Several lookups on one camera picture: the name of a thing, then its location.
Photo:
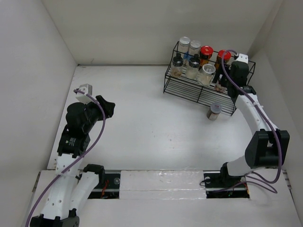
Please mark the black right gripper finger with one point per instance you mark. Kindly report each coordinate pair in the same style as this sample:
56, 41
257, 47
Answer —
223, 81
218, 74

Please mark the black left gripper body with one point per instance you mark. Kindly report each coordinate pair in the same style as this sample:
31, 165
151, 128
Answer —
94, 114

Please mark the white-lid spice jar back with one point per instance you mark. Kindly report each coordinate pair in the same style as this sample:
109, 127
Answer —
214, 111

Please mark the red-capped dark sauce bottle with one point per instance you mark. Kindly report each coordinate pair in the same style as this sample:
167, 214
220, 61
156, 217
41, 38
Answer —
205, 54

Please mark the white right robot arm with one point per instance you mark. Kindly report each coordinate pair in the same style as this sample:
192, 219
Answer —
268, 145

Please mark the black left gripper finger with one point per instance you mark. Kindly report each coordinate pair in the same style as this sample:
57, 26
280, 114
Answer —
108, 110
104, 102

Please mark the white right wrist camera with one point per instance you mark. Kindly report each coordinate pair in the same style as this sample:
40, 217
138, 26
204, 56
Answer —
242, 58

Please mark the clear glass jar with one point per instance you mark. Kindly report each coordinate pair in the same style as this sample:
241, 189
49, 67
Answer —
205, 74

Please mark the black-capped white powder bottle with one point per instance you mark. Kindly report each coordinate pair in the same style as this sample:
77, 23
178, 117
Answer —
193, 67

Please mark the black-capped brown spice bottle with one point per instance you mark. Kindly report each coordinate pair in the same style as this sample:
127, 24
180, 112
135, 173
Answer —
177, 66

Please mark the white-lid spice jar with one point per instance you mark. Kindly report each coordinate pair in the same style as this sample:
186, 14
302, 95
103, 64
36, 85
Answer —
214, 111
218, 87

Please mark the black wire shelf rack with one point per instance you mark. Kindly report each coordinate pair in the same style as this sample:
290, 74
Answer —
191, 90

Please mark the red-lid brown sauce jar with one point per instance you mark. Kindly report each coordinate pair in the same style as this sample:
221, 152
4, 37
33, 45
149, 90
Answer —
221, 57

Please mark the silver-capped blue-label shaker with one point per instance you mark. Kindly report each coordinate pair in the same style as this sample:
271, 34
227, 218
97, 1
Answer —
183, 47
194, 48

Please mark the white-lid spice jar front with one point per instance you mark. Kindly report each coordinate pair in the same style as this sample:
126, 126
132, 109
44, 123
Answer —
218, 87

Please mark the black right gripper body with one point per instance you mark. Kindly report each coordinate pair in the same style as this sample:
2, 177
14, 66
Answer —
228, 71

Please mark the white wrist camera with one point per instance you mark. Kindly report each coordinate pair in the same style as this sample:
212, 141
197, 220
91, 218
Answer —
84, 92
242, 58

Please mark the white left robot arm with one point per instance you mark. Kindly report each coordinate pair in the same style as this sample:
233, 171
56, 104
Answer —
60, 202

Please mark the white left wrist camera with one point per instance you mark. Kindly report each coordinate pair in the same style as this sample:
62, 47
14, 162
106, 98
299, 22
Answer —
84, 92

